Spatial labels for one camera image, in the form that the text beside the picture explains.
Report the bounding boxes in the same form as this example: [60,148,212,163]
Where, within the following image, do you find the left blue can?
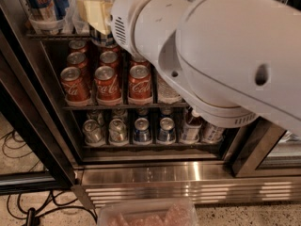
[133,118,151,145]

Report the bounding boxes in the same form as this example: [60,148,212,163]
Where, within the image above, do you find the second row right cola can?
[130,56,151,69]

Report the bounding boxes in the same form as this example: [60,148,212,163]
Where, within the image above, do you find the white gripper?
[76,0,190,68]

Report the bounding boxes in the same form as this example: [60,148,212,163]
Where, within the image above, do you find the brown drink bottle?
[180,108,203,144]
[202,122,225,143]

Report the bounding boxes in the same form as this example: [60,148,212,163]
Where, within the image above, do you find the front left coca-cola can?
[60,67,91,106]

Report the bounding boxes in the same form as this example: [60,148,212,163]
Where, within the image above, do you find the left silver can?
[82,120,105,147]

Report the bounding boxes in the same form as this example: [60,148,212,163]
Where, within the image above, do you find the second row cola can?
[99,51,119,70]
[67,52,92,89]
[130,56,151,69]

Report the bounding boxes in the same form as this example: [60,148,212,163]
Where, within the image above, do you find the clear plastic container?
[97,198,199,226]

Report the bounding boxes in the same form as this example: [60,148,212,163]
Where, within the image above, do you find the right blue can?
[157,117,176,145]

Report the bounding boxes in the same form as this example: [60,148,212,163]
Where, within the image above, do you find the right brown drink bottle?
[202,122,225,143]

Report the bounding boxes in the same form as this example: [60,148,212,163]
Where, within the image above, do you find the left front water bottle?
[157,75,182,104]

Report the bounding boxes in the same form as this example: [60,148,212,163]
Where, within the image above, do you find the front right coca-cola can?
[128,65,152,105]

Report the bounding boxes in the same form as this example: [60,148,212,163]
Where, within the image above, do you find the front middle coca-cola can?
[94,66,121,105]

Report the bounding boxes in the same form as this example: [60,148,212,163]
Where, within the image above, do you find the coca-cola can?
[128,65,152,105]
[94,66,121,105]
[60,67,91,106]

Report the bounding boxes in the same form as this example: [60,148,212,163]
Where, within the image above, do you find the second row left cola can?
[67,52,92,89]

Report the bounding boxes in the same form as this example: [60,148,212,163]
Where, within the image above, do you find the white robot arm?
[76,0,301,135]

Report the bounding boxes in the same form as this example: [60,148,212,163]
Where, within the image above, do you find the left brown drink bottle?
[180,108,203,144]

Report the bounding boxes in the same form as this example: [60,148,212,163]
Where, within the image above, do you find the second row middle cola can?
[99,51,119,70]

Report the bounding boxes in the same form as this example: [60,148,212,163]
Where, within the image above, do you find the black floor cables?
[0,129,98,226]

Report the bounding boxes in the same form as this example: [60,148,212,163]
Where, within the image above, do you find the blue silver redbull can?
[89,26,114,47]

